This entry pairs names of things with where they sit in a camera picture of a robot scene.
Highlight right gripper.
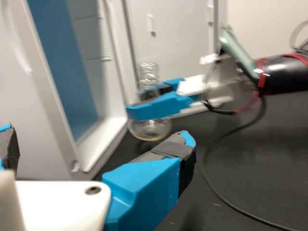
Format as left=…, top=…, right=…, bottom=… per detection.
left=125, top=69, right=259, bottom=121

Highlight incubator door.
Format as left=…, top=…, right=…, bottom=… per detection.
left=122, top=0, right=228, bottom=118

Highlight grey cable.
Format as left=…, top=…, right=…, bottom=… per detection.
left=289, top=22, right=308, bottom=50

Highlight black cable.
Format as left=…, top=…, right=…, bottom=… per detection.
left=201, top=96, right=295, bottom=231

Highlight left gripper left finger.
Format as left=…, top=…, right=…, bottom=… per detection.
left=0, top=122, right=20, bottom=172

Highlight right wrist camera phone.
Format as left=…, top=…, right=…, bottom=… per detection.
left=199, top=23, right=264, bottom=81

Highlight clear flask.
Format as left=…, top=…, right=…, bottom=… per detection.
left=128, top=62, right=173, bottom=141

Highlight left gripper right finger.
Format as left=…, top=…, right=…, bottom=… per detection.
left=101, top=130, right=197, bottom=231

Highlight white incubator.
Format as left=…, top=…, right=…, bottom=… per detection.
left=0, top=0, right=129, bottom=181

